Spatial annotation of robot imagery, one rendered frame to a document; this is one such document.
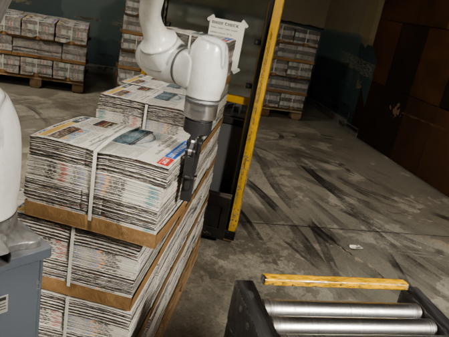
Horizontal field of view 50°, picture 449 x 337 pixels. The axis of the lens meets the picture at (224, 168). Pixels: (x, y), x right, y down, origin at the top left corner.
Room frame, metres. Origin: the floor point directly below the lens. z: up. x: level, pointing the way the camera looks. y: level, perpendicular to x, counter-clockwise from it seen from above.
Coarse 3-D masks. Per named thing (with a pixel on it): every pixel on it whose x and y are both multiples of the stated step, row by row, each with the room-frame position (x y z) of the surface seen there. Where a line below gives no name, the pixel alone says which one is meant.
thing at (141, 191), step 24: (144, 144) 1.26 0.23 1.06; (168, 144) 1.30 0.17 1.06; (120, 168) 1.13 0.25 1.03; (144, 168) 1.12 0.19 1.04; (168, 168) 1.11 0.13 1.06; (120, 192) 1.13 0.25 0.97; (144, 192) 1.12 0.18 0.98; (168, 192) 1.17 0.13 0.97; (120, 216) 1.12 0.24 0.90; (144, 216) 1.11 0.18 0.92; (168, 216) 1.21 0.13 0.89
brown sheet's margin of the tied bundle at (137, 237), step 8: (184, 208) 1.38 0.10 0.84; (176, 216) 1.29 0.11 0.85; (104, 224) 1.13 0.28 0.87; (112, 224) 1.12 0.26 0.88; (168, 224) 1.21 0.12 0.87; (104, 232) 1.13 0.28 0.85; (112, 232) 1.12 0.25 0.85; (120, 232) 1.12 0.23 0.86; (128, 232) 1.12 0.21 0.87; (136, 232) 1.11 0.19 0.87; (144, 232) 1.11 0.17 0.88; (160, 232) 1.14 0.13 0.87; (128, 240) 1.12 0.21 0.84; (136, 240) 1.11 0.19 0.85; (144, 240) 1.11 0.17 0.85; (152, 240) 1.11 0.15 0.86; (160, 240) 1.15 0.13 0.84; (152, 248) 1.11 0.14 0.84
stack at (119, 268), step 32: (192, 192) 1.97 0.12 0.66; (32, 224) 1.18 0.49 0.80; (192, 224) 2.12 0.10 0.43; (64, 256) 1.17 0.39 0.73; (96, 256) 1.16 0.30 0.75; (128, 256) 1.15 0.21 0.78; (96, 288) 1.16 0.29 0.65; (128, 288) 1.15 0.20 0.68; (160, 288) 1.57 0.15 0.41; (64, 320) 1.16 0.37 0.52; (96, 320) 1.16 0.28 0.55; (128, 320) 1.15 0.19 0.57; (160, 320) 1.66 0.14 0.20
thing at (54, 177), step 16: (48, 128) 1.23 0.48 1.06; (64, 128) 1.26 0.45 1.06; (80, 128) 1.29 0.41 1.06; (96, 128) 1.32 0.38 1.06; (112, 128) 1.35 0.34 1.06; (32, 144) 1.16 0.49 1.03; (48, 144) 1.16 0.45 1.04; (64, 144) 1.15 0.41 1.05; (80, 144) 1.16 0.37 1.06; (32, 160) 1.17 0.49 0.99; (48, 160) 1.15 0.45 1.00; (64, 160) 1.15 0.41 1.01; (80, 160) 1.15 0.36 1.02; (32, 176) 1.16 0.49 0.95; (48, 176) 1.15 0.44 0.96; (64, 176) 1.15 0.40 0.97; (80, 176) 1.14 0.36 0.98; (32, 192) 1.16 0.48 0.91; (48, 192) 1.15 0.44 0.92; (64, 192) 1.14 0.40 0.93; (80, 192) 1.14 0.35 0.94; (64, 208) 1.15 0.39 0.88
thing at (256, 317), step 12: (240, 288) 1.06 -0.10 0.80; (252, 288) 1.07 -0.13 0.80; (240, 300) 1.03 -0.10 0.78; (252, 300) 1.02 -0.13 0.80; (228, 312) 1.10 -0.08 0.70; (240, 312) 1.02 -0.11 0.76; (252, 312) 0.97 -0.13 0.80; (264, 312) 0.98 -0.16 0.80; (240, 324) 1.00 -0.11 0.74; (252, 324) 0.93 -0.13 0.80; (264, 324) 0.93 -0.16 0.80; (240, 336) 0.98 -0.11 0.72; (252, 336) 0.92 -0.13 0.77; (264, 336) 0.89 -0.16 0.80; (276, 336) 0.90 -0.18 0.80
